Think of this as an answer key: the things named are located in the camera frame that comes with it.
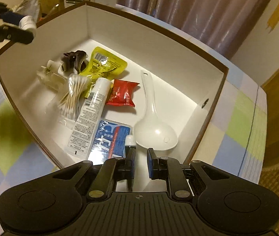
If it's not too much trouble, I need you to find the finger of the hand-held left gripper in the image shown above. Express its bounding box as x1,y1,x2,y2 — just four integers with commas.
0,25,35,45
0,0,23,25

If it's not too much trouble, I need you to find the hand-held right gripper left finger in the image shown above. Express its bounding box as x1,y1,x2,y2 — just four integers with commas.
52,147,136,201

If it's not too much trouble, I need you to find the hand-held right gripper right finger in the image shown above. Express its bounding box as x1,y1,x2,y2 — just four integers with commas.
147,148,228,198

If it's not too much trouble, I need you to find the white plastic rice spoon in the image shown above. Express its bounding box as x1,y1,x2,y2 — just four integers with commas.
133,70,178,150

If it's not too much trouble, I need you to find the blue label floss pick box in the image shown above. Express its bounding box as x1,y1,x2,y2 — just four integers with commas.
88,120,132,165

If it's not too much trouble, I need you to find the white plastic hair clip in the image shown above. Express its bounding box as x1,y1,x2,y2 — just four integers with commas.
37,59,68,89

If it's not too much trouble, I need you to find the dark purple scrunchie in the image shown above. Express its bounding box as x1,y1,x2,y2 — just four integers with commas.
60,50,89,75

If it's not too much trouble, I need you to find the white cream tube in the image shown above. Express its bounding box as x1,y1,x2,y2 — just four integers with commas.
66,77,112,156

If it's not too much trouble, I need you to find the red snack packet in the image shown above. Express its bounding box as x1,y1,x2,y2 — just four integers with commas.
106,79,140,107

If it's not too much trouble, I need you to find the bag of cotton swabs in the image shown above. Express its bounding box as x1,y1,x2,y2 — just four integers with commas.
56,73,92,122

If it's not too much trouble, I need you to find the yellow pouch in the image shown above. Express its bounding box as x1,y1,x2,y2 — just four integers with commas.
78,47,127,99

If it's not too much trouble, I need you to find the clear plastic bag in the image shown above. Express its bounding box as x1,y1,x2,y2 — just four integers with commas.
14,0,41,21

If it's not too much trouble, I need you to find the plaid tablecloth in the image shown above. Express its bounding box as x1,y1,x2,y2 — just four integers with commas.
0,12,268,227

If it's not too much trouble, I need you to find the mauve curtain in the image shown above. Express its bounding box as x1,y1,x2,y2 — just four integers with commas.
117,0,277,59

